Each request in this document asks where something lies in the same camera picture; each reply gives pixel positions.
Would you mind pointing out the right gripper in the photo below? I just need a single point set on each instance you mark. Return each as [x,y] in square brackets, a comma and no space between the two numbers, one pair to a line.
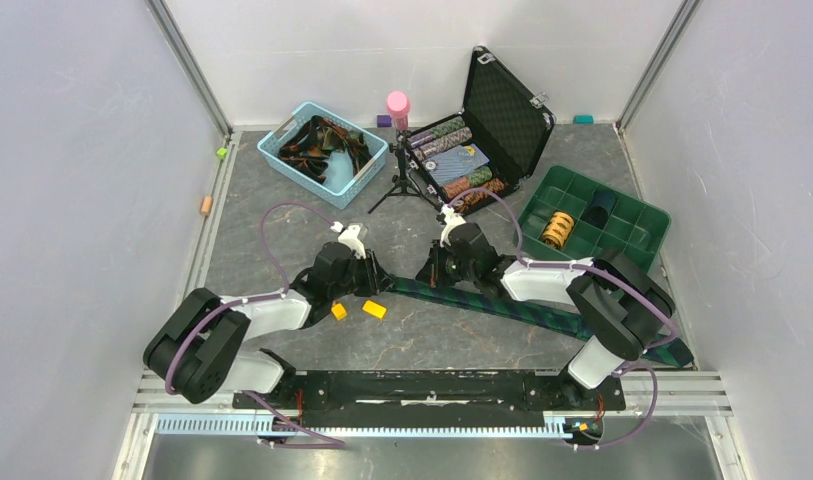
[431,271]

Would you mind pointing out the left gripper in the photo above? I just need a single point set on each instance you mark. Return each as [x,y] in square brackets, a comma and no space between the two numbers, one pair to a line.
[377,279]

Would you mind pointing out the green navy striped tie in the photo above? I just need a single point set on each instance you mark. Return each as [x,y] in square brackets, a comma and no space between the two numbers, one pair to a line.
[557,320]

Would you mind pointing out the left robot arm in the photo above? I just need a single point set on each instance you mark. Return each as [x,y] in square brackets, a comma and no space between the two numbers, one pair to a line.
[198,350]

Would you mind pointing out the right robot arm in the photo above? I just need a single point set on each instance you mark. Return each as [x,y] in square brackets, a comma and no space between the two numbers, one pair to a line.
[622,307]

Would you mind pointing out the pile of dark ties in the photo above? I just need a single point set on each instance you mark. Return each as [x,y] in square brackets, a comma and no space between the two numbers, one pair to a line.
[311,148]

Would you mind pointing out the yellow rectangular block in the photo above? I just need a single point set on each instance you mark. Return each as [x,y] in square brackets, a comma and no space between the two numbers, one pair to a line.
[374,309]

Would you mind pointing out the small yellow cube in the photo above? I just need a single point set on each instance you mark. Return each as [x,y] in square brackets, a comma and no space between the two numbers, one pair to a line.
[339,311]

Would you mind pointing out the black small tripod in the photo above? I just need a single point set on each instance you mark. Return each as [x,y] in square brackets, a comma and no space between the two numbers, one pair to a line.
[403,184]

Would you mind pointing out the black open carrying case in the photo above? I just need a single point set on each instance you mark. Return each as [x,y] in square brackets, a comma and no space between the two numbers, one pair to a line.
[495,141]

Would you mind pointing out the green compartment tray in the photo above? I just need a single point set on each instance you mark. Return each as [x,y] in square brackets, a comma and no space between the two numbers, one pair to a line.
[635,227]

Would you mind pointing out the light blue perforated basket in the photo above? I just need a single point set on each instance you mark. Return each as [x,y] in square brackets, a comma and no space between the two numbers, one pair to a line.
[342,185]

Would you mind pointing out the rolled navy tie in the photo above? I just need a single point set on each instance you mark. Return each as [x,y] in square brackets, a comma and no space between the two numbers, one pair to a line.
[600,208]

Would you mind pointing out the purple small block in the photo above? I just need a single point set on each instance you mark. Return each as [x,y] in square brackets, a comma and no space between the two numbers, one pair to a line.
[383,121]

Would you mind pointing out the pink cylinder on tripod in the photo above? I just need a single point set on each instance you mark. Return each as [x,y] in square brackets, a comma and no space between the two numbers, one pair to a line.
[398,107]

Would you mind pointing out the teal small block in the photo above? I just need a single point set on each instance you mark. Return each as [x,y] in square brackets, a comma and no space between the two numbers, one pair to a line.
[583,119]

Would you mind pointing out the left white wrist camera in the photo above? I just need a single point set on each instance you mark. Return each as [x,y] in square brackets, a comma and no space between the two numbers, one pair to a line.
[351,235]

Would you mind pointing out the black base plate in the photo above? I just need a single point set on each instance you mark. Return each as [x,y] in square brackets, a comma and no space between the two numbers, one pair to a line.
[430,398]

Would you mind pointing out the orange block on rail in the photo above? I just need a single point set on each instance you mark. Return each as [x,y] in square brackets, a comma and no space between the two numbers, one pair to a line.
[206,206]

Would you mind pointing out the aluminium slotted rail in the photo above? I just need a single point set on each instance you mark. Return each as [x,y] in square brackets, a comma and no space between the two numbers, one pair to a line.
[673,394]

